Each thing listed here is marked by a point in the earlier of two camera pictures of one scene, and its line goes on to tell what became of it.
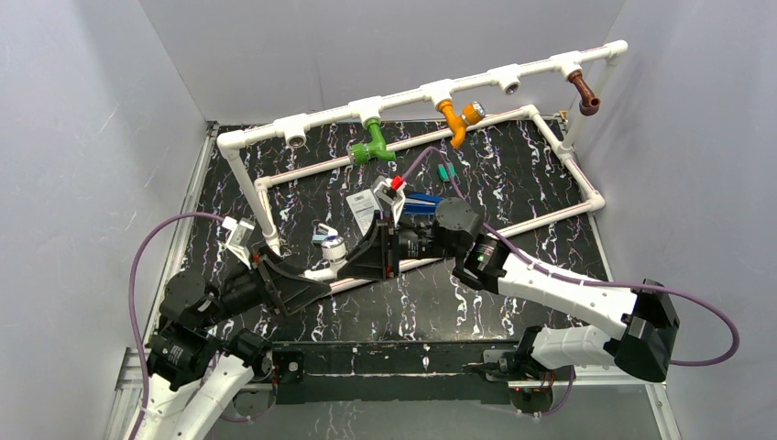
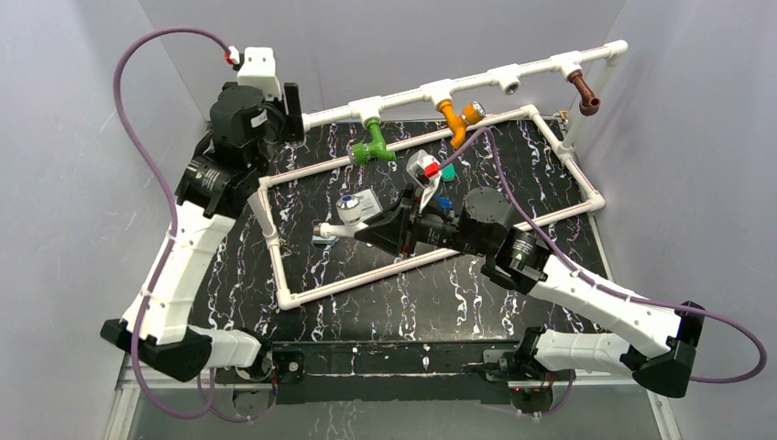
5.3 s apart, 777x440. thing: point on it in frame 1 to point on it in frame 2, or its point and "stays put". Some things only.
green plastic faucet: [376, 148] stays put
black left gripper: [290, 291] to [293, 121]
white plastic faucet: [334, 253] to [348, 211]
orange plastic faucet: [472, 113] stays put
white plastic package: [363, 205] stays put
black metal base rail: [331, 373] stays put
